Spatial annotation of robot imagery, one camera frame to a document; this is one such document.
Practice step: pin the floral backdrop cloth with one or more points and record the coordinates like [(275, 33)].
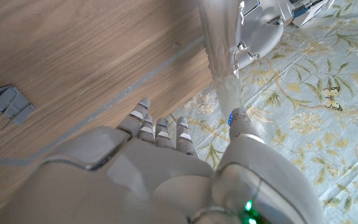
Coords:
[(322, 124)]

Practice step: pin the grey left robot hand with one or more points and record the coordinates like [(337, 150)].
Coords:
[(263, 28)]

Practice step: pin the aluminum foil roll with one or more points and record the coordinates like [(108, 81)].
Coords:
[(219, 37)]

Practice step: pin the grey binder clip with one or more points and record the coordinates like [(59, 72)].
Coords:
[(20, 110), (2, 96)]

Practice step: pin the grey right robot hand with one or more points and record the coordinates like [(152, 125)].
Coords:
[(154, 183)]

